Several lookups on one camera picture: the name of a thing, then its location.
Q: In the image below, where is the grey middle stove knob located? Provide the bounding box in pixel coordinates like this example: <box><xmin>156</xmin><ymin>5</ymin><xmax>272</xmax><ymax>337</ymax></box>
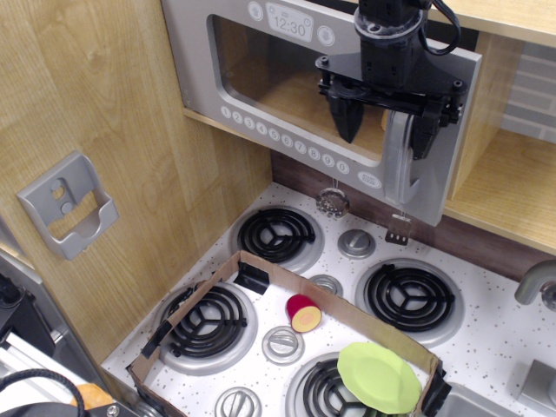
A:
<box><xmin>309</xmin><ymin>275</ymin><xmax>343</xmax><ymax>297</ymax></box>

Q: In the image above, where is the grey back stove knob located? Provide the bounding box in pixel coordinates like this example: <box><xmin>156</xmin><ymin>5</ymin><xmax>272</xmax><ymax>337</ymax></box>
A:
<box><xmin>337</xmin><ymin>229</ymin><xmax>376</xmax><ymax>259</ymax></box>

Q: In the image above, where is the grey centre stove knob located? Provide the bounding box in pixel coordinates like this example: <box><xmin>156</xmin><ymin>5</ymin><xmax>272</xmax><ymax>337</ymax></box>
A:
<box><xmin>261</xmin><ymin>326</ymin><xmax>305</xmax><ymax>366</ymax></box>

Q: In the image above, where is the grey toy microwave door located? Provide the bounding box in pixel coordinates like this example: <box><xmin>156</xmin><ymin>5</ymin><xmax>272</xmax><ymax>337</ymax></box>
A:
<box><xmin>162</xmin><ymin>1</ymin><xmax>481</xmax><ymax>225</ymax></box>

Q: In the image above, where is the hanging silver spatula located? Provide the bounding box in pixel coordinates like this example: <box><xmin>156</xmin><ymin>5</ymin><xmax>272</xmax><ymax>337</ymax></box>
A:
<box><xmin>385</xmin><ymin>212</ymin><xmax>412</xmax><ymax>246</ymax></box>

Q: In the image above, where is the yellow toy corn cob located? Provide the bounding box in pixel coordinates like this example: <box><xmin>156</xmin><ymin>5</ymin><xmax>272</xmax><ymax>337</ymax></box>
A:
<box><xmin>381</xmin><ymin>110</ymin><xmax>388</xmax><ymax>131</ymax></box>

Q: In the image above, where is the cardboard barrier frame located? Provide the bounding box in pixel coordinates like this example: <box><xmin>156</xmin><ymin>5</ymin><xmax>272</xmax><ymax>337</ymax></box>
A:
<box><xmin>128</xmin><ymin>251</ymin><xmax>451</xmax><ymax>416</ymax></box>

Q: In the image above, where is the grey toy faucet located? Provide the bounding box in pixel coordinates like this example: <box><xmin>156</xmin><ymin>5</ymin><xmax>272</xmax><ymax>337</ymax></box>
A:
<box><xmin>514</xmin><ymin>260</ymin><xmax>555</xmax><ymax>312</ymax></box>

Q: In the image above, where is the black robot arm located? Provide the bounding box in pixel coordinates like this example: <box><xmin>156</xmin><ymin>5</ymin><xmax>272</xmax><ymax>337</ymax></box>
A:
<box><xmin>315</xmin><ymin>1</ymin><xmax>468</xmax><ymax>160</ymax></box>

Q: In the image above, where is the red yellow toy fruit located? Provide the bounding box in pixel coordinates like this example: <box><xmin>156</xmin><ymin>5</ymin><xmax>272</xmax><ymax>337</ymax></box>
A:
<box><xmin>286</xmin><ymin>294</ymin><xmax>322</xmax><ymax>333</ymax></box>

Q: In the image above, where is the wooden shelf unit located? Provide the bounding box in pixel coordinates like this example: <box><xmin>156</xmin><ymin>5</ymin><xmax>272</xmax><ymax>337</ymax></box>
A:
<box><xmin>186</xmin><ymin>1</ymin><xmax>555</xmax><ymax>256</ymax></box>

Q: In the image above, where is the green toy plate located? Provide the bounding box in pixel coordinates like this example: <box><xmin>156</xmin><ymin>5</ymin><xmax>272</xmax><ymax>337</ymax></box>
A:
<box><xmin>337</xmin><ymin>342</ymin><xmax>421</xmax><ymax>414</ymax></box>

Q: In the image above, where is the black cable bottom left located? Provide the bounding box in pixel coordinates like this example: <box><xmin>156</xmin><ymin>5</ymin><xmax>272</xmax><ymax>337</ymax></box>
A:
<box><xmin>0</xmin><ymin>367</ymin><xmax>86</xmax><ymax>417</ymax></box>

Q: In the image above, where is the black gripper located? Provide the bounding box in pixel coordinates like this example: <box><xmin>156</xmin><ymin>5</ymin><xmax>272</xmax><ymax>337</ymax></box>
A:
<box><xmin>315</xmin><ymin>10</ymin><xmax>467</xmax><ymax>160</ymax></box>

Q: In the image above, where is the back left stove burner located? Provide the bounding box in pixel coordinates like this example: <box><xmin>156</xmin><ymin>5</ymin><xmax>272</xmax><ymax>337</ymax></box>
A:
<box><xmin>229</xmin><ymin>206</ymin><xmax>325</xmax><ymax>275</ymax></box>

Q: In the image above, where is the front left stove burner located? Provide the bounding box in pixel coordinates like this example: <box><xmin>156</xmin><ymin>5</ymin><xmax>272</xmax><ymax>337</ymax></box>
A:
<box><xmin>160</xmin><ymin>282</ymin><xmax>258</xmax><ymax>376</ymax></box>

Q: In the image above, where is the hanging silver strainer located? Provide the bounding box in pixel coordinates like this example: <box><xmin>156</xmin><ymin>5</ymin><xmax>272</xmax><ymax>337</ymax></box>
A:
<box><xmin>315</xmin><ymin>178</ymin><xmax>350</xmax><ymax>219</ymax></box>

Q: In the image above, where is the grey front stove knob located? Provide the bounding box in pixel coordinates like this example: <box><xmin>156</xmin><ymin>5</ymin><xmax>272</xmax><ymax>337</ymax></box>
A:
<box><xmin>215</xmin><ymin>387</ymin><xmax>262</xmax><ymax>417</ymax></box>

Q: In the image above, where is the grey stove knob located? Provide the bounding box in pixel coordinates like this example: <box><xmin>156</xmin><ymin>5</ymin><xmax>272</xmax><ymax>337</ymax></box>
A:
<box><xmin>337</xmin><ymin>229</ymin><xmax>376</xmax><ymax>259</ymax></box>
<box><xmin>261</xmin><ymin>326</ymin><xmax>305</xmax><ymax>366</ymax></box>
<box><xmin>215</xmin><ymin>387</ymin><xmax>262</xmax><ymax>417</ymax></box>
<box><xmin>309</xmin><ymin>275</ymin><xmax>343</xmax><ymax>297</ymax></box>

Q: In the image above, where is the back right stove burner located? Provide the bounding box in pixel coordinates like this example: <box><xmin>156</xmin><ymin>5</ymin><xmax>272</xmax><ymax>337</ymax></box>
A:
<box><xmin>354</xmin><ymin>258</ymin><xmax>465</xmax><ymax>348</ymax></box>

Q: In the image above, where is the grey wall phone holder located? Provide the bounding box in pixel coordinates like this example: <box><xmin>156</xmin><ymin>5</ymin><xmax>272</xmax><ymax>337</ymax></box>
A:
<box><xmin>17</xmin><ymin>151</ymin><xmax>119</xmax><ymax>261</ymax></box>

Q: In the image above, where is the orange object bottom left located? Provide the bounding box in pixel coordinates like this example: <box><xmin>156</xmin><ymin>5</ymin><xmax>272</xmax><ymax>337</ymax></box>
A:
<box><xmin>76</xmin><ymin>383</ymin><xmax>114</xmax><ymax>410</ymax></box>

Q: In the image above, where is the grey toy sink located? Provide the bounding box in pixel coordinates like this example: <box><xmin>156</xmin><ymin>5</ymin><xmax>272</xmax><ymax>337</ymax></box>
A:
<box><xmin>437</xmin><ymin>360</ymin><xmax>555</xmax><ymax>416</ymax></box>

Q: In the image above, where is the stove burner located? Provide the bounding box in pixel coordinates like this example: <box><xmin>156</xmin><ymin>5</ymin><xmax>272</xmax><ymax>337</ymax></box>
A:
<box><xmin>160</xmin><ymin>282</ymin><xmax>258</xmax><ymax>376</ymax></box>
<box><xmin>284</xmin><ymin>352</ymin><xmax>386</xmax><ymax>417</ymax></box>
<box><xmin>229</xmin><ymin>206</ymin><xmax>325</xmax><ymax>275</ymax></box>
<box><xmin>354</xmin><ymin>258</ymin><xmax>465</xmax><ymax>348</ymax></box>

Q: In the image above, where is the front right stove burner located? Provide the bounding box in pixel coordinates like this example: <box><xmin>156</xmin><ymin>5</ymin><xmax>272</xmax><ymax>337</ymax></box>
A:
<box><xmin>284</xmin><ymin>352</ymin><xmax>386</xmax><ymax>417</ymax></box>

